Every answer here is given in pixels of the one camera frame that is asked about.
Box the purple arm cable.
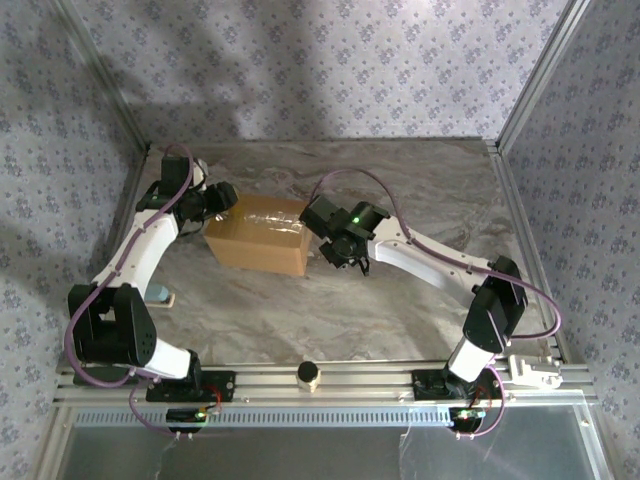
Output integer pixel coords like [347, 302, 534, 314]
[63, 143, 201, 441]
[310, 168, 561, 442]

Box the aluminium table side rail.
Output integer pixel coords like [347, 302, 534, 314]
[82, 142, 151, 361]
[487, 141, 574, 364]

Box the blue beige hand tool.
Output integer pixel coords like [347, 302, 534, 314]
[148, 283, 177, 310]

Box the clear packing tape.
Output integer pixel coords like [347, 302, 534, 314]
[219, 209, 306, 234]

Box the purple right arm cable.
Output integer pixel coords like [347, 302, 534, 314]
[310, 168, 561, 442]

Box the white printed bracket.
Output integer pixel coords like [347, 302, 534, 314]
[507, 353, 564, 391]

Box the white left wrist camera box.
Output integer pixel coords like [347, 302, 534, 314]
[192, 157, 212, 191]

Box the aluminium frame post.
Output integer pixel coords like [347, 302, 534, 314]
[493, 0, 594, 154]
[52, 0, 153, 154]

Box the brown cardboard express box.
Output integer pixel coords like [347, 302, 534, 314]
[202, 193, 314, 278]

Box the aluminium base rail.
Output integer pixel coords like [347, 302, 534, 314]
[53, 363, 599, 405]

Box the black knob on beige base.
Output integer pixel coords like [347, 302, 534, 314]
[296, 360, 322, 394]

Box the grey slotted cable duct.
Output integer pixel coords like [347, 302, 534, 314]
[74, 404, 454, 427]

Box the shiny metal sheet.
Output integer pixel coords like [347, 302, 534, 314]
[59, 392, 601, 480]

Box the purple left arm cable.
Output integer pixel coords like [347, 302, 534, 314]
[63, 143, 201, 441]

